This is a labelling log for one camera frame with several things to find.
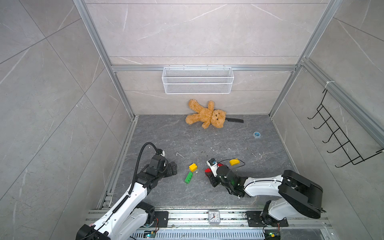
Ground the green lego brick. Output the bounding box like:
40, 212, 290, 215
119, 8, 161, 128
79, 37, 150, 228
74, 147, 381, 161
185, 172, 194, 184

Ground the small yellow lego brick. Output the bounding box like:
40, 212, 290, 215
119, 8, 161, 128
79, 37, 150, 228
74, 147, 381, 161
189, 164, 198, 173

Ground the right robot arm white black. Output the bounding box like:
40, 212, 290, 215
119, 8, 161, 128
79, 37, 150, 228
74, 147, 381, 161
205, 159, 325, 227

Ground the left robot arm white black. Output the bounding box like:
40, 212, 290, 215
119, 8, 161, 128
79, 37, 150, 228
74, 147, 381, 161
76, 155, 177, 240

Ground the yellow sloped lego brick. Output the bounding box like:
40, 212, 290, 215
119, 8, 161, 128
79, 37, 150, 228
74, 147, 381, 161
229, 159, 241, 166

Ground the small white desk clock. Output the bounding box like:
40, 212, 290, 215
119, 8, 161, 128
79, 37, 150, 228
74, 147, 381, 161
208, 210, 221, 225

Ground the blue tape roll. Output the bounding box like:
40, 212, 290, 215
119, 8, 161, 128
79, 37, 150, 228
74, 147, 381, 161
254, 132, 261, 139

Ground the black comb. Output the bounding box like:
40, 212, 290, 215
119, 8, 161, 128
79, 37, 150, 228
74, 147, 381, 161
226, 118, 244, 123

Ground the brown teddy bear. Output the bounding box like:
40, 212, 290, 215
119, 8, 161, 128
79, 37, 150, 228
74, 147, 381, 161
186, 99, 226, 129

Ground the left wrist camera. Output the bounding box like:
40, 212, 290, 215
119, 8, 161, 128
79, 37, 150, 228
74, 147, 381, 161
157, 149, 165, 157

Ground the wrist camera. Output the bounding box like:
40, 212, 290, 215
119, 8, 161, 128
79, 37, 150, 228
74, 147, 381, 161
207, 158, 218, 177
157, 149, 165, 157

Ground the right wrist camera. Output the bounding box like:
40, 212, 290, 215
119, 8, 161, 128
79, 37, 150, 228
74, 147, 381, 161
207, 158, 218, 177

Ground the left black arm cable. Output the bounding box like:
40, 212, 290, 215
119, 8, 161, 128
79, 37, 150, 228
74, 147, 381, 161
128, 141, 160, 196

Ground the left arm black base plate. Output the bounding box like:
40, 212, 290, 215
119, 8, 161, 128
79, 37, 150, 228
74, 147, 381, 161
143, 211, 169, 228

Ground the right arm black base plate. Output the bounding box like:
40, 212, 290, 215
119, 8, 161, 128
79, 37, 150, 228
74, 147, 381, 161
245, 211, 289, 228

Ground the white wire mesh basket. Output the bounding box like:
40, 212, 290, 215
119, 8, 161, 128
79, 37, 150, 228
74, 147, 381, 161
162, 67, 235, 95

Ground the black wire hook rack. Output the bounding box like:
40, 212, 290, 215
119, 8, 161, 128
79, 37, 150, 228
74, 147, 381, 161
307, 90, 384, 168

